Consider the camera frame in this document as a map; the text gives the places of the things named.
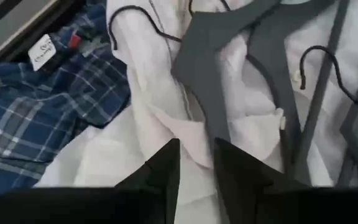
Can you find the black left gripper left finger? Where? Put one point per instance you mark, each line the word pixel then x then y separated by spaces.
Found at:
pixel 135 202

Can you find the white shirt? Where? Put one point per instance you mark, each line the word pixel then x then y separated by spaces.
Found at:
pixel 104 155

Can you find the blue plaid shirt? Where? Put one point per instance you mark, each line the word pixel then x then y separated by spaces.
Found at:
pixel 42 118

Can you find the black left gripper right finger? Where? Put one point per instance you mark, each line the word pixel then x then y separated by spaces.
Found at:
pixel 259 202

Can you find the pink shirt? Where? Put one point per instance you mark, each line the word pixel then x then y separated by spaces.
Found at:
pixel 253 102

